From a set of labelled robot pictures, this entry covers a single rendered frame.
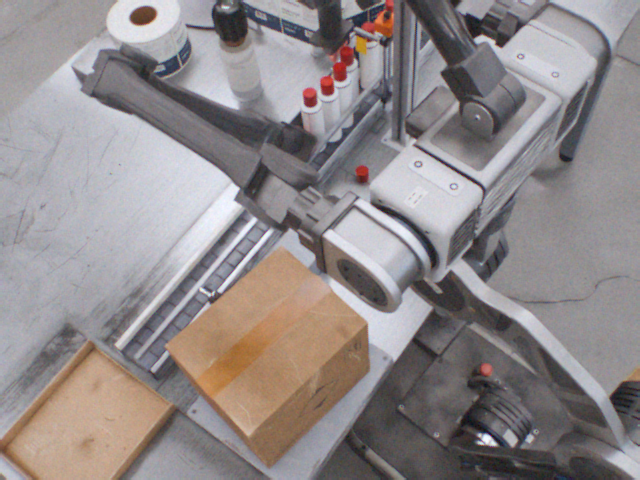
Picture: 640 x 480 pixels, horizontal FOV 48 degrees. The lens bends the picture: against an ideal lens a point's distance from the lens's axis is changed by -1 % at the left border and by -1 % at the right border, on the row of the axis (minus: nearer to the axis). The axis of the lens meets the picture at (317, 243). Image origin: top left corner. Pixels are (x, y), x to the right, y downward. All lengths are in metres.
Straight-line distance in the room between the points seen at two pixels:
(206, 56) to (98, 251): 0.64
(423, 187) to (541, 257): 1.77
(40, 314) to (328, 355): 0.80
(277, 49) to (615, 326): 1.48
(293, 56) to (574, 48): 1.04
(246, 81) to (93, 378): 0.83
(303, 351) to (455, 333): 0.99
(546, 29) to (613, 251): 1.67
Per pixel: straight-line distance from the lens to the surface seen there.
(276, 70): 2.03
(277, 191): 1.07
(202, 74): 2.06
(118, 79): 1.20
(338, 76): 1.74
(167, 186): 1.91
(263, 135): 1.53
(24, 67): 3.65
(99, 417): 1.68
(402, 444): 2.17
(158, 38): 1.99
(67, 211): 1.96
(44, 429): 1.72
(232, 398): 1.31
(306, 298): 1.36
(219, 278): 1.68
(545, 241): 2.76
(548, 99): 1.10
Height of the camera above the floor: 2.34
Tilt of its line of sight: 60 degrees down
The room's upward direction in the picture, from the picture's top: 9 degrees counter-clockwise
